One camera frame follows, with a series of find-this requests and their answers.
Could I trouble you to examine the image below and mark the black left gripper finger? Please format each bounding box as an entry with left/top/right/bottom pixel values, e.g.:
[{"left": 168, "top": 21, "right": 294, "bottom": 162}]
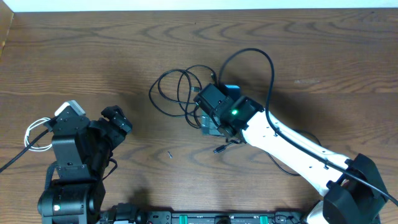
[
  {"left": 114, "top": 106, "right": 132, "bottom": 133},
  {"left": 101, "top": 107, "right": 115, "bottom": 120}
]

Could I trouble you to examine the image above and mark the white USB cable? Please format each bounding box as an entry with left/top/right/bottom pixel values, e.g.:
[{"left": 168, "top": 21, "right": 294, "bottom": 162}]
[{"left": 24, "top": 117, "right": 53, "bottom": 152}]

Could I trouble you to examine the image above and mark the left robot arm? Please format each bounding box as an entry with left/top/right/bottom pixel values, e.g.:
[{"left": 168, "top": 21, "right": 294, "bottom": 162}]
[{"left": 37, "top": 101, "right": 132, "bottom": 224}]

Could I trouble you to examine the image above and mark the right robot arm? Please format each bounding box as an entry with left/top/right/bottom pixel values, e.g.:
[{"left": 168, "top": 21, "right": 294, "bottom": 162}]
[{"left": 195, "top": 94, "right": 393, "bottom": 223}]

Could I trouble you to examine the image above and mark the left camera black cable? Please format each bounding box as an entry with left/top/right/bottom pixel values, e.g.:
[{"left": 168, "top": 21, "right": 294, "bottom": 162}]
[{"left": 0, "top": 129, "right": 50, "bottom": 174}]

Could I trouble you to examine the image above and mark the camera black cable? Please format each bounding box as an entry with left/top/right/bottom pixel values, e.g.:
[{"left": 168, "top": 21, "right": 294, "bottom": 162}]
[
  {"left": 217, "top": 47, "right": 398, "bottom": 208},
  {"left": 0, "top": 129, "right": 50, "bottom": 174}
]

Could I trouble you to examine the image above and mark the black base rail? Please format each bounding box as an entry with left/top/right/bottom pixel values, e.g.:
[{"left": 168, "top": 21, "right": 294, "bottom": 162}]
[{"left": 98, "top": 203, "right": 308, "bottom": 224}]

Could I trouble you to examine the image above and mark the right camera black cable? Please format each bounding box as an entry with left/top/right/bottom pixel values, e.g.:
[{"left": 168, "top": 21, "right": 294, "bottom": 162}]
[{"left": 217, "top": 47, "right": 398, "bottom": 208}]

